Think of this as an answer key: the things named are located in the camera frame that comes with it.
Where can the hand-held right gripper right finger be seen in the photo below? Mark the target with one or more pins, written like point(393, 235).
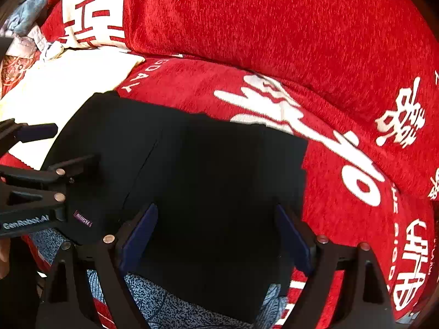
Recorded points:
point(295, 243)

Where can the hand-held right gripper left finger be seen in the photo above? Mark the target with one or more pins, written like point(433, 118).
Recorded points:
point(139, 236)

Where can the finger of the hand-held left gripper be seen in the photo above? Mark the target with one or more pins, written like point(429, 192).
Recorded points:
point(82, 162)
point(37, 132)

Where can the black pants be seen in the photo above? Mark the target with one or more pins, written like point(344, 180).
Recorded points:
point(212, 178)

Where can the person's left hand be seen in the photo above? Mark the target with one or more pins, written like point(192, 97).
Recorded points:
point(2, 257)

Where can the red white printed blanket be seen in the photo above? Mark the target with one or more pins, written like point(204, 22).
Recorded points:
point(325, 212)

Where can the blue-grey patterned cloth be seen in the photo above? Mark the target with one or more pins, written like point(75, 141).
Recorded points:
point(154, 298)

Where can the red floral patterned cloth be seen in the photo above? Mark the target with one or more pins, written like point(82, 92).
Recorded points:
point(13, 72)

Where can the pale pink crumpled cloth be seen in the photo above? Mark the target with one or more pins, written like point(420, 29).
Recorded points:
point(24, 46)

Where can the red cushion with white print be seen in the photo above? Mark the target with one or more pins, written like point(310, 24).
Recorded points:
point(51, 24)
point(257, 24)

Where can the grey-blue crumpled cloth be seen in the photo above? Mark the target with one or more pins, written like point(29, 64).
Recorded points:
point(31, 10)

